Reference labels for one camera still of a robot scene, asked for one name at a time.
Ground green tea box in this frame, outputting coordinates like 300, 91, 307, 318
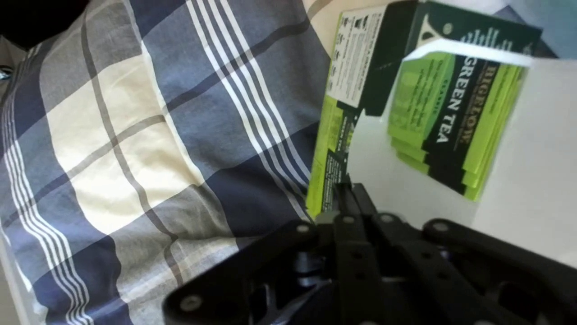
306, 0, 577, 270

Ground green tea bags in box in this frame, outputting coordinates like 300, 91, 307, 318
388, 53, 527, 201

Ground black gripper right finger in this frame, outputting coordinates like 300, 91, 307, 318
334, 183, 577, 325

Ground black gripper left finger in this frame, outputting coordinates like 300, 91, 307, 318
163, 223, 333, 325

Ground plaid bed comforter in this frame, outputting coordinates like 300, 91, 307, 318
0, 0, 336, 325

